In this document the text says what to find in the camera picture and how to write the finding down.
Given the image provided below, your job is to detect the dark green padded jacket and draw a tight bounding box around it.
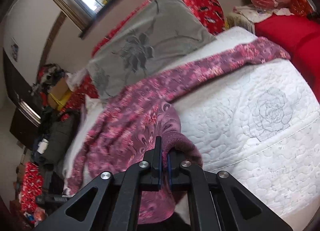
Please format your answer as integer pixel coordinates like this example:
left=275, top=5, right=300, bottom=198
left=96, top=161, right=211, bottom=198
left=34, top=109, right=81, bottom=166

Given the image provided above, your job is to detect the red blanket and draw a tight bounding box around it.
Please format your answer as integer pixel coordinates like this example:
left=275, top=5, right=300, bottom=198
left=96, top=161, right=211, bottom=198
left=254, top=14, right=319, bottom=99

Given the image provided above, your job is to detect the purple pink floral garment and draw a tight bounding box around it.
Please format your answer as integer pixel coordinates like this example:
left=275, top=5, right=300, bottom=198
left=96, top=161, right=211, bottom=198
left=63, top=36, right=292, bottom=225

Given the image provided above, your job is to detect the red patterned quilt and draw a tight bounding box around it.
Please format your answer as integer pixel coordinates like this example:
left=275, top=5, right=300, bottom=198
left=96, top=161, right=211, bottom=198
left=91, top=0, right=225, bottom=57

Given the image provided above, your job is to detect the cardboard box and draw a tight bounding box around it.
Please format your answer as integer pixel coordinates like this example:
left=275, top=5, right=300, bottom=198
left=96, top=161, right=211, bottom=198
left=48, top=78, right=72, bottom=111

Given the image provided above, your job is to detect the grey flower pillow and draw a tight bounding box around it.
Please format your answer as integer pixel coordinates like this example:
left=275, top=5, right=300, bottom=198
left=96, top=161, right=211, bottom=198
left=87, top=0, right=215, bottom=99

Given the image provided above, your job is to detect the red black patterned cloth pile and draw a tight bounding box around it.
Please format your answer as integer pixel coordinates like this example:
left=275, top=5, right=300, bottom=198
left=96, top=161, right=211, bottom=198
left=31, top=63, right=66, bottom=95

